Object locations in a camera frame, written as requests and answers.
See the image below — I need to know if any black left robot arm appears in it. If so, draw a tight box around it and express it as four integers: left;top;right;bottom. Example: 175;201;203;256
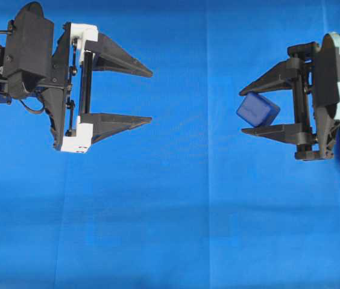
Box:
0;14;152;153

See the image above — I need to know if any blue block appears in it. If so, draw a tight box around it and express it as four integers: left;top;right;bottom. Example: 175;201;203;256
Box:
236;92;280;127

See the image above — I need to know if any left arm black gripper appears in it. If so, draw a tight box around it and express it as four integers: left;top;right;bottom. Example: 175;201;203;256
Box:
42;22;153;154

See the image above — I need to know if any blue table cloth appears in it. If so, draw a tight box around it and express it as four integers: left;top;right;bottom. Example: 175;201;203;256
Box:
0;1;340;288

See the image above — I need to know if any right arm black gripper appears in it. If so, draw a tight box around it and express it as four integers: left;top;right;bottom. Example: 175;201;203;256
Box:
239;42;339;160

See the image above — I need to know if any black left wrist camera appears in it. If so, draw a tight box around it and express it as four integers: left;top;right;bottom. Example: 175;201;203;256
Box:
3;2;54;99

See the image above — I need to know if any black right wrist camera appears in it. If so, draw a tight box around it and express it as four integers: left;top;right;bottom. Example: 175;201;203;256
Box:
313;33;340;122

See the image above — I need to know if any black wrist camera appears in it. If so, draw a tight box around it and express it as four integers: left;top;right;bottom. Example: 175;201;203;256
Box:
3;2;54;99
313;33;340;122

